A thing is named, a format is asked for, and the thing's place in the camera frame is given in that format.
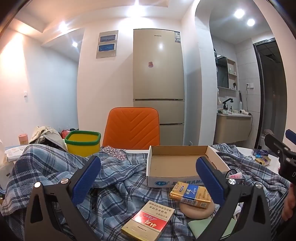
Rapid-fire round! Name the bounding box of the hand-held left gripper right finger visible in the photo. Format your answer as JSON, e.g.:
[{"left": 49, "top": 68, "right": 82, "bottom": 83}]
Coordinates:
[{"left": 195, "top": 156, "right": 272, "bottom": 241}]

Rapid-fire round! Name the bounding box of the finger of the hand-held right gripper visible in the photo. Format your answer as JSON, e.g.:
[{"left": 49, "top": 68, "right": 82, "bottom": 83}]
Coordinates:
[
  {"left": 285, "top": 129, "right": 296, "bottom": 142},
  {"left": 264, "top": 134, "right": 291, "bottom": 158}
]

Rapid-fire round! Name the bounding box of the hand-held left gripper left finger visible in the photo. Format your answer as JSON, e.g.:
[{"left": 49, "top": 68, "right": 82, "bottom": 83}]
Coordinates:
[{"left": 24, "top": 155, "right": 102, "bottom": 241}]

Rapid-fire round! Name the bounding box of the blue gold cigarette pack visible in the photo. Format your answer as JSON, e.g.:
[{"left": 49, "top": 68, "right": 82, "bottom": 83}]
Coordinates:
[{"left": 169, "top": 181, "right": 213, "bottom": 209}]

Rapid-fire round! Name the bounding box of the round tan wooden coaster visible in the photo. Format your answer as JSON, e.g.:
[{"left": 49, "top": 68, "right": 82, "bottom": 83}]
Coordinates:
[{"left": 180, "top": 200, "right": 215, "bottom": 219}]

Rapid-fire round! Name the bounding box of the cardboard box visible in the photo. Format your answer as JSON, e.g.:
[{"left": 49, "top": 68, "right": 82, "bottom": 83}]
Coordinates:
[{"left": 146, "top": 145, "right": 230, "bottom": 188}]

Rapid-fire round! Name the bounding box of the green pad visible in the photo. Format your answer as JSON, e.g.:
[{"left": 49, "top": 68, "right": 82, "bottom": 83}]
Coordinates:
[{"left": 188, "top": 218, "right": 237, "bottom": 239}]

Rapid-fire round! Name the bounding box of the red cigarette pack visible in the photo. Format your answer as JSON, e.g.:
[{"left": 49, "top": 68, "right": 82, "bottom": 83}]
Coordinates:
[{"left": 121, "top": 200, "right": 175, "bottom": 241}]

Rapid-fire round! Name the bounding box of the person's right hand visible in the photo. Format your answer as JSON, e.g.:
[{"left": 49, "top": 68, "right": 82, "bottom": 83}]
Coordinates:
[{"left": 282, "top": 183, "right": 296, "bottom": 221}]

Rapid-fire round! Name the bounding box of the white toilet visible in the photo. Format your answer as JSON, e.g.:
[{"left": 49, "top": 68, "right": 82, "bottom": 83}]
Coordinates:
[{"left": 258, "top": 136, "right": 269, "bottom": 149}]

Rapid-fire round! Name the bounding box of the gold small packet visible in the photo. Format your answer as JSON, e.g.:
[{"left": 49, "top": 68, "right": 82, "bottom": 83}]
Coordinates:
[{"left": 255, "top": 156, "right": 271, "bottom": 166}]

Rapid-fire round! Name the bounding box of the yellow bin green rim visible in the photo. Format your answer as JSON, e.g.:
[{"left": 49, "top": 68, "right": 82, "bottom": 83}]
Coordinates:
[{"left": 64, "top": 130, "right": 101, "bottom": 156}]

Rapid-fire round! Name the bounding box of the blue plaid cloth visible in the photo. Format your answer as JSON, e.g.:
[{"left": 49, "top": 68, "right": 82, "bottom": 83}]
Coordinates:
[{"left": 5, "top": 143, "right": 290, "bottom": 241}]

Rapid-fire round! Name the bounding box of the pink sequined cloth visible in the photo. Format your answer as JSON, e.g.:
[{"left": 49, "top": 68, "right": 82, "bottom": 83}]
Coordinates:
[{"left": 102, "top": 146, "right": 126, "bottom": 161}]

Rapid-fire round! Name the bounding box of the beige vanity cabinet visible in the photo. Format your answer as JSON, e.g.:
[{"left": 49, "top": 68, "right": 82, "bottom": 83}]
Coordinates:
[{"left": 214, "top": 111, "right": 252, "bottom": 145}]

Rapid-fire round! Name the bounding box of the red plastic bag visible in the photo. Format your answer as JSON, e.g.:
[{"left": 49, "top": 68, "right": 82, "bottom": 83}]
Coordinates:
[{"left": 60, "top": 128, "right": 78, "bottom": 139}]

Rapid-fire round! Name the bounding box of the pile of clothes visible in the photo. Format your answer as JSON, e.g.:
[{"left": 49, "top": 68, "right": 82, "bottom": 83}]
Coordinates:
[{"left": 29, "top": 126, "right": 67, "bottom": 151}]

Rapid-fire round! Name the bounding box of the black faucet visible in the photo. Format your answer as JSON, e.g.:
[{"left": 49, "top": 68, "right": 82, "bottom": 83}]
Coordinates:
[{"left": 222, "top": 98, "right": 233, "bottom": 111}]

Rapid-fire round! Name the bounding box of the orange chair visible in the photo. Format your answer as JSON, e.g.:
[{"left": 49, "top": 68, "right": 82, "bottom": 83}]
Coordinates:
[{"left": 102, "top": 107, "right": 160, "bottom": 150}]

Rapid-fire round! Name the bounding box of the white tissue packet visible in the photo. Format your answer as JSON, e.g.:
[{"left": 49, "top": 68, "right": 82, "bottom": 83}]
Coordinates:
[{"left": 5, "top": 145, "right": 29, "bottom": 162}]

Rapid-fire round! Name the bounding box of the mirror cabinet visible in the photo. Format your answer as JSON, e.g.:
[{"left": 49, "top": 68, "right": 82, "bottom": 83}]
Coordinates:
[{"left": 216, "top": 54, "right": 228, "bottom": 88}]

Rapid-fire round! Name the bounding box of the beige refrigerator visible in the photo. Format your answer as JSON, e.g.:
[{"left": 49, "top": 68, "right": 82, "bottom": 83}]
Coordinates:
[{"left": 132, "top": 28, "right": 185, "bottom": 146}]

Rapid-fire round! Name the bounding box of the black door frame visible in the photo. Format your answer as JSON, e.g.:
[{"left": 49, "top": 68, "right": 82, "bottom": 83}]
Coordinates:
[{"left": 253, "top": 38, "right": 288, "bottom": 149}]

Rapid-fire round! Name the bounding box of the wooden wall niche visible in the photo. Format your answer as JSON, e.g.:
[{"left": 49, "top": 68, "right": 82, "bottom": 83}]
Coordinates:
[{"left": 227, "top": 58, "right": 238, "bottom": 91}]

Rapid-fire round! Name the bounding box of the grey wall panel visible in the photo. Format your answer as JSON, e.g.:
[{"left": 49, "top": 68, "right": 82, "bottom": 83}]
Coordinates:
[{"left": 96, "top": 30, "right": 119, "bottom": 59}]

